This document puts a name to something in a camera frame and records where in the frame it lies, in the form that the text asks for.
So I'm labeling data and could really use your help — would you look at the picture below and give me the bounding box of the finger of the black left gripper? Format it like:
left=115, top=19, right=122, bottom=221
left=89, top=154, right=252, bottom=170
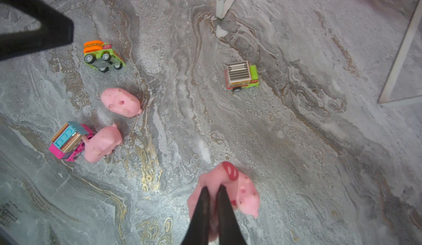
left=1, top=0, right=74, bottom=61

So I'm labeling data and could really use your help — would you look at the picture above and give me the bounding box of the pink blue toy truck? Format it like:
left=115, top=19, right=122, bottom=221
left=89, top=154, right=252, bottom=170
left=48, top=121, right=94, bottom=161

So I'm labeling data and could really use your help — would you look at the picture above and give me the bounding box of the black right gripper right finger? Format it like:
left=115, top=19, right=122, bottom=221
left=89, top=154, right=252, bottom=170
left=216, top=185, right=247, bottom=245

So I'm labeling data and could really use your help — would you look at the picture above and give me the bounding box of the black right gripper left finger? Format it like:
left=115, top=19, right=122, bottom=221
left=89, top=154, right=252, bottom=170
left=181, top=187, right=211, bottom=245

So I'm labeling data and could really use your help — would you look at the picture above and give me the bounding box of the green truck with grille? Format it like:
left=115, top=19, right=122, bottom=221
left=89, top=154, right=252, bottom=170
left=225, top=61, right=259, bottom=93

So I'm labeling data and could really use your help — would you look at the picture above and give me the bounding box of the orange green toy truck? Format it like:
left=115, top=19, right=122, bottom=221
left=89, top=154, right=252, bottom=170
left=83, top=40, right=126, bottom=73

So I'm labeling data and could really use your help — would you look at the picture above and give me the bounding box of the pink toy pig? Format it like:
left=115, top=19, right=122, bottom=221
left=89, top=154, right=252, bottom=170
left=82, top=124, right=123, bottom=163
left=101, top=88, right=143, bottom=117
left=187, top=161, right=260, bottom=242

